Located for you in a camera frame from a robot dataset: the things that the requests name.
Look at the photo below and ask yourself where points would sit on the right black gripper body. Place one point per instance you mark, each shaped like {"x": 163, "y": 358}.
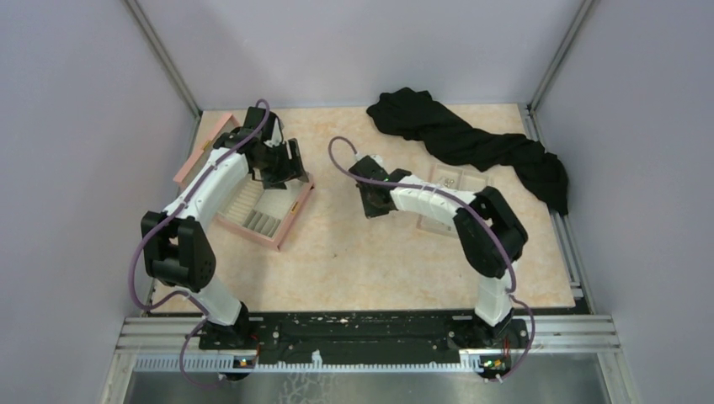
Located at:
{"x": 370, "y": 208}

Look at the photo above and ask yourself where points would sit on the beige divided tray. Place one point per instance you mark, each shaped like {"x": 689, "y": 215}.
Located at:
{"x": 456, "y": 178}

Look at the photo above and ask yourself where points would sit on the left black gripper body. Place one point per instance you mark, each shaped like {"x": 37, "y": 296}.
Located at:
{"x": 277, "y": 166}

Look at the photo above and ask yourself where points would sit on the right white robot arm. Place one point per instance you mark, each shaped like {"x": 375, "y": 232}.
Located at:
{"x": 492, "y": 237}

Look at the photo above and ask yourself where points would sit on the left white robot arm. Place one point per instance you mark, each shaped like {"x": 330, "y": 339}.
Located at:
{"x": 175, "y": 246}

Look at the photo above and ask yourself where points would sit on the white slotted cable duct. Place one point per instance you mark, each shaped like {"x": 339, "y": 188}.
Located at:
{"x": 225, "y": 363}

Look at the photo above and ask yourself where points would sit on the pink jewelry box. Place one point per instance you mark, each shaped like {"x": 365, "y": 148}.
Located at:
{"x": 264, "y": 216}

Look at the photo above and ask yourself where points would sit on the black cloth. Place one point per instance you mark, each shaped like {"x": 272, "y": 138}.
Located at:
{"x": 416, "y": 116}

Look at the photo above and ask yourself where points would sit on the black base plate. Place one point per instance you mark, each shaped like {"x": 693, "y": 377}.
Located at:
{"x": 364, "y": 337}

